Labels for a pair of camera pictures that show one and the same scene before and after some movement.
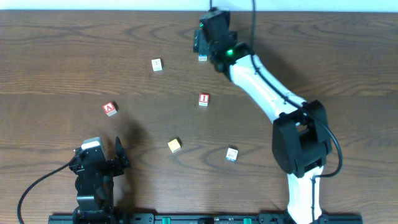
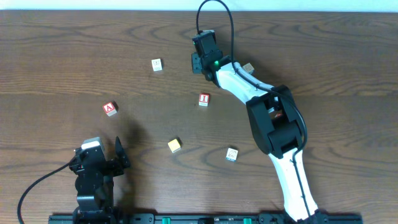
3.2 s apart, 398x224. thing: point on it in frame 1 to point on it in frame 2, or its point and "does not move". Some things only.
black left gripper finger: x=119 y=149 does not move
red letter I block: x=203 y=99 does not move
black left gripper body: x=104 y=165 does not move
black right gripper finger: x=196 y=41 to x=196 y=63
